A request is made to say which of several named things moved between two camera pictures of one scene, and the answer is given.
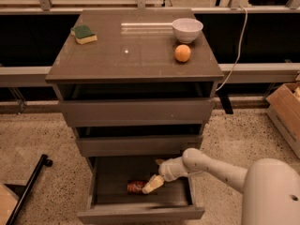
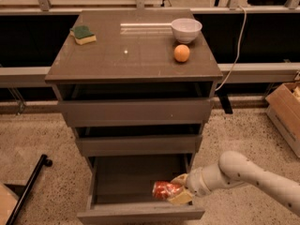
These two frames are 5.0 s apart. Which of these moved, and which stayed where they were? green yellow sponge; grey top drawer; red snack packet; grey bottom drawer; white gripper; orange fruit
Moved: red snack packet; white gripper
Stayed: grey top drawer; orange fruit; green yellow sponge; grey bottom drawer
